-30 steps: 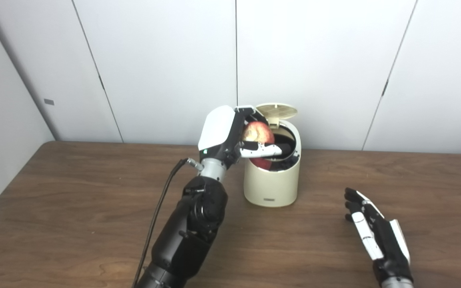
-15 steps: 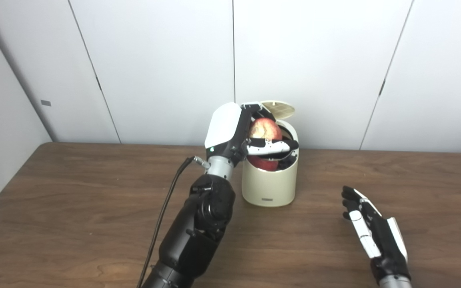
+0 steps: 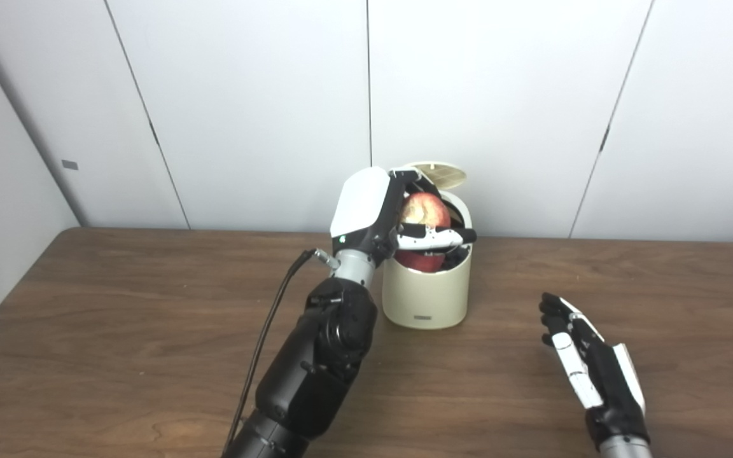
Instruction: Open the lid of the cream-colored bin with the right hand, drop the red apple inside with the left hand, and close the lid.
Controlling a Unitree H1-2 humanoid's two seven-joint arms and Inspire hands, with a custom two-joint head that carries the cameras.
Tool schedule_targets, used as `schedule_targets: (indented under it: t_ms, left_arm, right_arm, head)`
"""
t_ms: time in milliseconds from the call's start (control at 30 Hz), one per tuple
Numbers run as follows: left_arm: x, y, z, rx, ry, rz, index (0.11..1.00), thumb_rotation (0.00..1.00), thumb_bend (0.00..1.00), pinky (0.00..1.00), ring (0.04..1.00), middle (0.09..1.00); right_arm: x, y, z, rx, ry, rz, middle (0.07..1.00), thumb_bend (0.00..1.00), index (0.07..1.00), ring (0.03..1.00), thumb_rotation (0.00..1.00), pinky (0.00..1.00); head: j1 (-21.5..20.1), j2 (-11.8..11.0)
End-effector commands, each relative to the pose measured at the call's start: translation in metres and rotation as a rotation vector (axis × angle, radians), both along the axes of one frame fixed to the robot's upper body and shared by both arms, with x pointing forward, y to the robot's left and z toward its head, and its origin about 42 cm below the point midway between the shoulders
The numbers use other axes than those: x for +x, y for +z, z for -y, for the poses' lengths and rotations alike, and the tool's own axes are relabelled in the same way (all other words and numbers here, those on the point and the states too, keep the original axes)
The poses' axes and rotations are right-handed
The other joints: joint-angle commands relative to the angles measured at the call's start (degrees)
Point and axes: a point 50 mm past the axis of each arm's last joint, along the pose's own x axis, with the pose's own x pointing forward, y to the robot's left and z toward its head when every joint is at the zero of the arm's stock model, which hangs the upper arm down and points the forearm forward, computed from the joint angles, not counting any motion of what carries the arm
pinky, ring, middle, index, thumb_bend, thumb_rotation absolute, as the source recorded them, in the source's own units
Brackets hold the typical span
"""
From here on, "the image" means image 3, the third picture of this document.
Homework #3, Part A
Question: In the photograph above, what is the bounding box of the red apple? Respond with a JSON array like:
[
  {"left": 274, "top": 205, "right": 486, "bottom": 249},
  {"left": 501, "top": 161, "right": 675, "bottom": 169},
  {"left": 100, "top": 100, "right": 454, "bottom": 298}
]
[{"left": 396, "top": 193, "right": 452, "bottom": 273}]

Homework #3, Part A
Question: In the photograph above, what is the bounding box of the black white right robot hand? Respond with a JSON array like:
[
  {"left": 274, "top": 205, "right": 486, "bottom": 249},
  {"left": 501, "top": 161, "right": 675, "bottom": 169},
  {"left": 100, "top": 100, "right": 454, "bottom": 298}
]
[{"left": 538, "top": 293, "right": 650, "bottom": 446}]

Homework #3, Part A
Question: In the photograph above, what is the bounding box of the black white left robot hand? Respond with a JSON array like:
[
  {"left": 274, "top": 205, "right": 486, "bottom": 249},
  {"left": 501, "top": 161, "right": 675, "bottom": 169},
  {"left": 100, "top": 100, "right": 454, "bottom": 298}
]
[{"left": 330, "top": 167, "right": 477, "bottom": 268}]

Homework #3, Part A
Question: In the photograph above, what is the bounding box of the cream round bin lid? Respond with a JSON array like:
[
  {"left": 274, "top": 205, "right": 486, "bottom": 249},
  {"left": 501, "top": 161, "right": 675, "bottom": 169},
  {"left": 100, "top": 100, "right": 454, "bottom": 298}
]
[{"left": 405, "top": 162, "right": 468, "bottom": 191}]

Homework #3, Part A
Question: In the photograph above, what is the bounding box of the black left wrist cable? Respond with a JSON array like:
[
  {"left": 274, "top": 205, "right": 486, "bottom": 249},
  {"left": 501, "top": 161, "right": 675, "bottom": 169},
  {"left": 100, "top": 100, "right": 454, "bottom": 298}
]
[{"left": 223, "top": 248, "right": 342, "bottom": 452}]

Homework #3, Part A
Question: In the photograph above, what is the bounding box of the cream-colored bin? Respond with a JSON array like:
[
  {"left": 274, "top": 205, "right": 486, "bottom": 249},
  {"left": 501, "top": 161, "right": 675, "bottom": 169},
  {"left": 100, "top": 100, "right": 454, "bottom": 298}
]
[{"left": 382, "top": 188, "right": 473, "bottom": 330}]

